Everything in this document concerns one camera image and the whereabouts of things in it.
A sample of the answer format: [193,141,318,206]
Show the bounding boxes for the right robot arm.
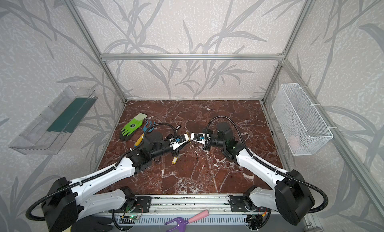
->
[200,122,315,226]

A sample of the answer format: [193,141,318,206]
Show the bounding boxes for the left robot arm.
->
[42,132,190,232]

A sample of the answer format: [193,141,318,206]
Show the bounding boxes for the key with yellow cap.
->
[172,154,181,165]

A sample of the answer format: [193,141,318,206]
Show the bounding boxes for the green gardening glove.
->
[120,113,148,142]

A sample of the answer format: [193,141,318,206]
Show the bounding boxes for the green circuit board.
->
[119,215,141,224]

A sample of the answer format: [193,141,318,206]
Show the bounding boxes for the black rubber glove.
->
[71,216,113,232]

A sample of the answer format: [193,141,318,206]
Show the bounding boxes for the blue hand rake yellow handle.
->
[134,121,156,147]

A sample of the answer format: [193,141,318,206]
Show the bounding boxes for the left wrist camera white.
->
[170,134,191,150]

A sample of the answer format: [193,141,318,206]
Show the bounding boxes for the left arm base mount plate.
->
[119,196,152,214]

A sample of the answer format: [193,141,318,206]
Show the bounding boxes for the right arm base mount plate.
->
[227,195,260,213]

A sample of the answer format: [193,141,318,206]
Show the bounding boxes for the aluminium front rail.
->
[77,190,277,219]

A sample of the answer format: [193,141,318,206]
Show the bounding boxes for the purple rake pink handle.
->
[165,210,210,232]

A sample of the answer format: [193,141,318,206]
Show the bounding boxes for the white wire mesh basket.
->
[272,83,334,156]

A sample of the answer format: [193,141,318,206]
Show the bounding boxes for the aluminium cage frame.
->
[60,0,384,216]

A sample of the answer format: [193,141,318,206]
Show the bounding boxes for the clear plastic wall tray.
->
[9,86,98,155]

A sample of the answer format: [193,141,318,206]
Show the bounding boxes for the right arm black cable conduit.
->
[205,115,329,214]

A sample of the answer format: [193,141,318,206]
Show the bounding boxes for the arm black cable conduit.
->
[25,122,178,222]
[205,115,329,214]

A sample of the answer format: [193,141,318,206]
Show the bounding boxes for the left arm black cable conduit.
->
[25,122,178,222]

